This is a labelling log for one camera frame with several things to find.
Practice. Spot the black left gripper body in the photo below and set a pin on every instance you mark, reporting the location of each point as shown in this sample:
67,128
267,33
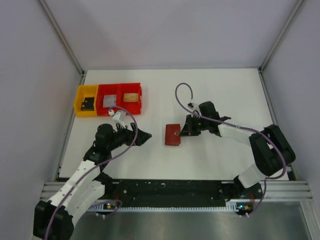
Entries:
134,135

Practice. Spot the red leather card holder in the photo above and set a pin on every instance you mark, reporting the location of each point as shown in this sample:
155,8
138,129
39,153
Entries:
172,134

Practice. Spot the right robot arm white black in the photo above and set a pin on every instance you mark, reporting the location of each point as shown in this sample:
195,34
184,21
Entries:
270,148

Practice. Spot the gold card in bin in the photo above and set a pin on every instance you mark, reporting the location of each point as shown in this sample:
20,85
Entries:
131,97

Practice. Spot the red plastic bin middle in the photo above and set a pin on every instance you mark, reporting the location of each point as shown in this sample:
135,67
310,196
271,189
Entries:
105,89

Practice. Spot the aluminium frame post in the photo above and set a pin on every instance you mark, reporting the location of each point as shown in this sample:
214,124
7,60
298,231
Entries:
60,36
298,6

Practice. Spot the red plastic bin right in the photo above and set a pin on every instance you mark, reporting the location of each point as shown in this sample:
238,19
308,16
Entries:
133,87

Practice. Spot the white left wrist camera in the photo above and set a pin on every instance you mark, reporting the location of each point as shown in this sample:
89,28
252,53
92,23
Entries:
118,117

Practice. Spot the white slotted cable duct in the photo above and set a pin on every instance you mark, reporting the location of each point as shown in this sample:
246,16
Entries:
229,207

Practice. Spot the aluminium left frame post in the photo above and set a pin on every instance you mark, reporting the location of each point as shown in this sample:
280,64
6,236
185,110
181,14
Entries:
60,36

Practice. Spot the yellow plastic bin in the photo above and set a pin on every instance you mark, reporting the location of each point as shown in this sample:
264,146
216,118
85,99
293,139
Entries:
82,92

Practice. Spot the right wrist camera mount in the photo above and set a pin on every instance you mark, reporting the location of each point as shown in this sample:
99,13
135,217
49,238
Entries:
194,107

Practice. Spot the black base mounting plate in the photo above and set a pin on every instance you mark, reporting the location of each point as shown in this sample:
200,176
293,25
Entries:
159,193

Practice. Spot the aluminium front frame rail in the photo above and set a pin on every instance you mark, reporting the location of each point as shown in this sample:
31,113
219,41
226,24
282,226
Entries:
276,191

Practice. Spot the aluminium right frame post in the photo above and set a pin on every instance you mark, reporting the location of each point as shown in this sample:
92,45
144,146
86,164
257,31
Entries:
298,6

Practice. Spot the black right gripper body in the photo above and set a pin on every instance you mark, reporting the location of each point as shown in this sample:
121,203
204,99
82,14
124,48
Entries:
192,125

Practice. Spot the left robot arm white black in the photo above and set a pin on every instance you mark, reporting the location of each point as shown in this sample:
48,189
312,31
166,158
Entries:
57,217

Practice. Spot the silver card in bin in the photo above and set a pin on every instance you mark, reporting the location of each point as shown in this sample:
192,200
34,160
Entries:
109,100

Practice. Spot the red plastic bin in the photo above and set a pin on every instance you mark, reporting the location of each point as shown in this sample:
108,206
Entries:
133,87
105,89

